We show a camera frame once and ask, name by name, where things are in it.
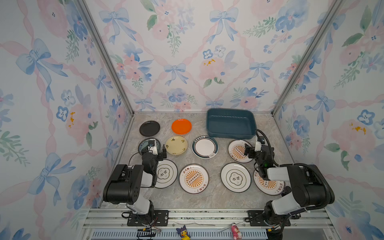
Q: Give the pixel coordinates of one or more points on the orange sunburst plate back right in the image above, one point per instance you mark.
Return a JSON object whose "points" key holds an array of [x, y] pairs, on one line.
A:
{"points": [[236, 151]]}

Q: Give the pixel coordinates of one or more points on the cream yellow small plate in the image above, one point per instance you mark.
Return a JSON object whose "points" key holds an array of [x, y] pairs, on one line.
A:
{"points": [[176, 145]]}

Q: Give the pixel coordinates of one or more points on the aluminium front rail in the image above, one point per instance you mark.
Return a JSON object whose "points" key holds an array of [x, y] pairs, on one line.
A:
{"points": [[206, 224]]}

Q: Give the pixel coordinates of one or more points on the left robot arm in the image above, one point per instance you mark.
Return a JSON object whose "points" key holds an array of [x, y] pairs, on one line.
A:
{"points": [[125, 183]]}

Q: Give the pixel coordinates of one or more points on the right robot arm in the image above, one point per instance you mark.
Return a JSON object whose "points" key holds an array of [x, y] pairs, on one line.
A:
{"points": [[305, 188]]}

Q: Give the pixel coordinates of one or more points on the white plate clover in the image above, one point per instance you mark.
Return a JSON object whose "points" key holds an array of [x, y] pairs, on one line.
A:
{"points": [[167, 173], [236, 178]]}

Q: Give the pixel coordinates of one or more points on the orange round plate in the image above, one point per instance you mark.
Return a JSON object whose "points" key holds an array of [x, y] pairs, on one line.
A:
{"points": [[181, 126]]}

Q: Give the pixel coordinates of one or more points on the teal patterned small plate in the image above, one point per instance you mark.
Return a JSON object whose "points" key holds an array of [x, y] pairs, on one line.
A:
{"points": [[143, 146]]}

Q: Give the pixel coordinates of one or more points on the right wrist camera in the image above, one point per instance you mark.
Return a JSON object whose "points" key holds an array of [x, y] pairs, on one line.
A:
{"points": [[260, 141]]}

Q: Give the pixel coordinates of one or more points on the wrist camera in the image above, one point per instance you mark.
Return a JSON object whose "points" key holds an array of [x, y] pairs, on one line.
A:
{"points": [[153, 150], [260, 141]]}

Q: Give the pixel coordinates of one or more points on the white plate green red rim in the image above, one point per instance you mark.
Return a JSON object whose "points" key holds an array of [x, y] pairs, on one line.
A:
{"points": [[205, 147]]}

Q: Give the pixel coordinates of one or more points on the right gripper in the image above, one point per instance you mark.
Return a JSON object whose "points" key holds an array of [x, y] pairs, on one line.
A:
{"points": [[250, 150]]}

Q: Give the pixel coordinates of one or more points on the black round plate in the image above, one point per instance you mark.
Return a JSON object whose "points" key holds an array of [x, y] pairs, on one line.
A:
{"points": [[149, 128]]}

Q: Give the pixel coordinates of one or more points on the orange sunburst plate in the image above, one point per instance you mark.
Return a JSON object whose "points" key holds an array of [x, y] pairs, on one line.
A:
{"points": [[236, 151], [271, 188], [194, 179]]}

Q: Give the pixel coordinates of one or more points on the purple yellow toy figure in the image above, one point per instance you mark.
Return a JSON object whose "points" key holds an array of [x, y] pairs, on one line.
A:
{"points": [[183, 233]]}

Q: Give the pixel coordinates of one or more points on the orange sunburst plate front right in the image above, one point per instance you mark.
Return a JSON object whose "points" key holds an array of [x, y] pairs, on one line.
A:
{"points": [[271, 188]]}

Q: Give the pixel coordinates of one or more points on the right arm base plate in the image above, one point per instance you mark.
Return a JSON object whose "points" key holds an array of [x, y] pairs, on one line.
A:
{"points": [[257, 218]]}

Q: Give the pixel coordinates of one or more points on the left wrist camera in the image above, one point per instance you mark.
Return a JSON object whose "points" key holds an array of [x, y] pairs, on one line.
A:
{"points": [[153, 150]]}

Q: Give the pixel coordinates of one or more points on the orange sunburst plate centre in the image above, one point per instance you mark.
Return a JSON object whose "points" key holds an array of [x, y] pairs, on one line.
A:
{"points": [[194, 179]]}

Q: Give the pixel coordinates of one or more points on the teal plastic bin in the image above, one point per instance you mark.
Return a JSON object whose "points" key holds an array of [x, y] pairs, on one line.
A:
{"points": [[231, 124]]}

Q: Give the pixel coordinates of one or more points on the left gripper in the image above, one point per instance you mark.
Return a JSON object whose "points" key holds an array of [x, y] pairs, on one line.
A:
{"points": [[162, 154]]}

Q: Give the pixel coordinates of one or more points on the pink toy figure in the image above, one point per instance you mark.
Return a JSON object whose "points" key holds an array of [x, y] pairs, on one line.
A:
{"points": [[237, 235]]}

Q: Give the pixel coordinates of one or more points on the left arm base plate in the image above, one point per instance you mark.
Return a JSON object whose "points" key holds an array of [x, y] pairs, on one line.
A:
{"points": [[157, 218]]}

